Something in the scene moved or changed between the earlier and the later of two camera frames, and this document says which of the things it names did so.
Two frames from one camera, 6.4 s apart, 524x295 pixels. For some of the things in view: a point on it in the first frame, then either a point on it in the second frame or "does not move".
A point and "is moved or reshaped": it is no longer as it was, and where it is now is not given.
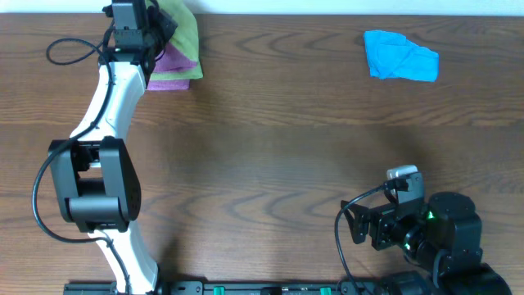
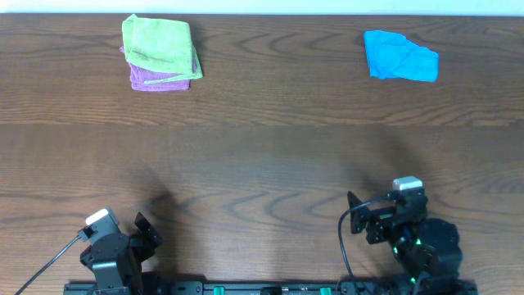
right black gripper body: x=386 y=231 does not move
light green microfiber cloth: x=184 y=38 is moved or reshaped
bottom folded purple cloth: x=168 y=84 does not move
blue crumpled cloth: x=391 y=55 does not move
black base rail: x=235 y=288 does not move
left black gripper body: x=161 y=28 -> x=143 y=249
